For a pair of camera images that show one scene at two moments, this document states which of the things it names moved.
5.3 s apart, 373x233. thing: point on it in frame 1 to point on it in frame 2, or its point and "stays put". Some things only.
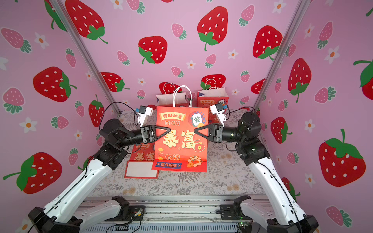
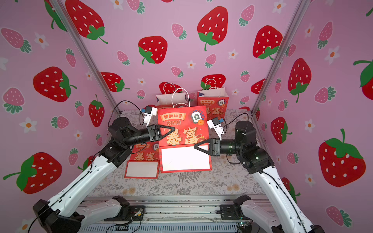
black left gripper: (148, 136) stays put
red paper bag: (165, 98) stays put
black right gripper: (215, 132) to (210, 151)
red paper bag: (181, 149) stays put
